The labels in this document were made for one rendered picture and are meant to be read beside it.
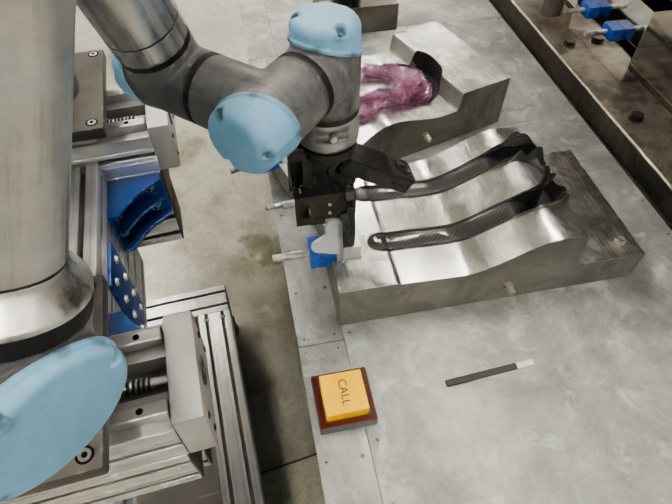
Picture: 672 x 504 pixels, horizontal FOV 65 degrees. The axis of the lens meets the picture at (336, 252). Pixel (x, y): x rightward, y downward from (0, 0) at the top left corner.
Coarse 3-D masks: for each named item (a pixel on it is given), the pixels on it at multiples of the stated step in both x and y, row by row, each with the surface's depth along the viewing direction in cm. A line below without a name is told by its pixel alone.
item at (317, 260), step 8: (312, 240) 81; (360, 248) 79; (272, 256) 80; (280, 256) 80; (288, 256) 80; (296, 256) 80; (304, 256) 81; (312, 256) 79; (320, 256) 79; (328, 256) 79; (336, 256) 80; (352, 256) 80; (312, 264) 80; (320, 264) 80; (328, 264) 81
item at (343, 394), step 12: (348, 372) 74; (360, 372) 74; (324, 384) 73; (336, 384) 73; (348, 384) 73; (360, 384) 73; (324, 396) 72; (336, 396) 72; (348, 396) 72; (360, 396) 72; (324, 408) 71; (336, 408) 71; (348, 408) 71; (360, 408) 71
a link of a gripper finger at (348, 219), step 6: (348, 204) 70; (348, 210) 69; (354, 210) 69; (342, 216) 70; (348, 216) 70; (354, 216) 70; (342, 222) 71; (348, 222) 70; (354, 222) 70; (342, 228) 72; (348, 228) 71; (354, 228) 71; (348, 234) 72; (354, 234) 72; (348, 240) 73; (354, 240) 73; (348, 246) 74
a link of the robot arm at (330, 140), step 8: (352, 120) 60; (320, 128) 59; (328, 128) 59; (336, 128) 59; (344, 128) 60; (352, 128) 61; (312, 136) 60; (320, 136) 60; (328, 136) 60; (336, 136) 60; (344, 136) 61; (352, 136) 62; (304, 144) 62; (312, 144) 61; (320, 144) 61; (328, 144) 61; (336, 144) 61; (344, 144) 62; (352, 144) 63; (320, 152) 62; (328, 152) 62; (336, 152) 62
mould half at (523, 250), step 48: (480, 144) 92; (480, 192) 87; (576, 192) 94; (480, 240) 82; (528, 240) 79; (576, 240) 78; (336, 288) 80; (384, 288) 78; (432, 288) 80; (480, 288) 83; (528, 288) 86
